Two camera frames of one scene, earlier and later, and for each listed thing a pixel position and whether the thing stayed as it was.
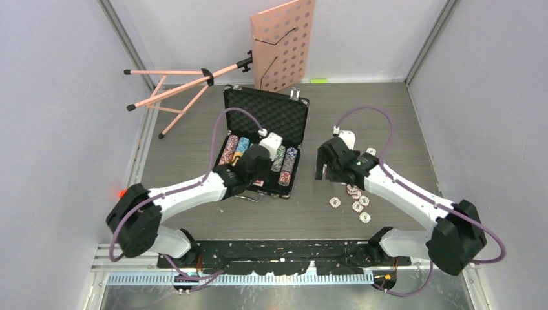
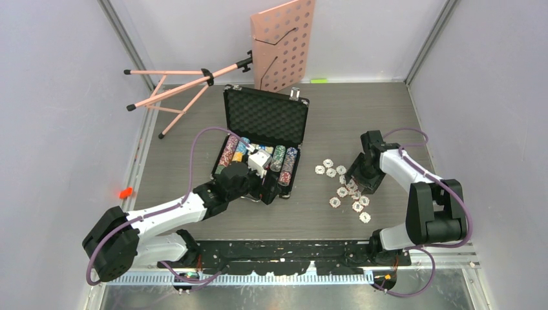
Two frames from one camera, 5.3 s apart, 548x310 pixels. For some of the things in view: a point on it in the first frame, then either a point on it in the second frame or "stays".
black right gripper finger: x=335 y=174 → x=371 y=185
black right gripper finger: x=324 y=156 → x=355 y=168
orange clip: x=122 y=193 stays
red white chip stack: x=231 y=146 stays
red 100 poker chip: x=335 y=202 stays
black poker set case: x=251 y=114 stays
